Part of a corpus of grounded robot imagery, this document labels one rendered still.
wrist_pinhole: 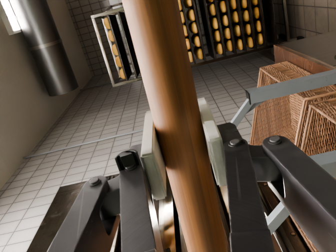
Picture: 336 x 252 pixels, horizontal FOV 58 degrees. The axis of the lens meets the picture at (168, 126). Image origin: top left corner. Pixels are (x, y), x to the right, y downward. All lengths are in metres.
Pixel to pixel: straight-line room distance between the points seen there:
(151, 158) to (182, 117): 0.03
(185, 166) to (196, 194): 0.02
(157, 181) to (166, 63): 0.06
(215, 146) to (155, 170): 0.03
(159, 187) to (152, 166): 0.01
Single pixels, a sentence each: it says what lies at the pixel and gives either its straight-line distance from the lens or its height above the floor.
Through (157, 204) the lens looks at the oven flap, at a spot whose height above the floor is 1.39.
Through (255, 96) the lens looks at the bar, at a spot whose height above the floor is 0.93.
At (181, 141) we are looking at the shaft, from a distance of 0.18.
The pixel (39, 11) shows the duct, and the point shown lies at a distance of 3.26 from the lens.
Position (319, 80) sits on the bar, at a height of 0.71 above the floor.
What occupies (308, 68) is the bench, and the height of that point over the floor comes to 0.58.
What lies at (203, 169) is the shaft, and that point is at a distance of 0.20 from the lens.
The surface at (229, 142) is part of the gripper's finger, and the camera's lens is 0.16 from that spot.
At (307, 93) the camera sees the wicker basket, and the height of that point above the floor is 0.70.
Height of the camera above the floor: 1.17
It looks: 4 degrees up
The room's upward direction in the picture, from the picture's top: 103 degrees counter-clockwise
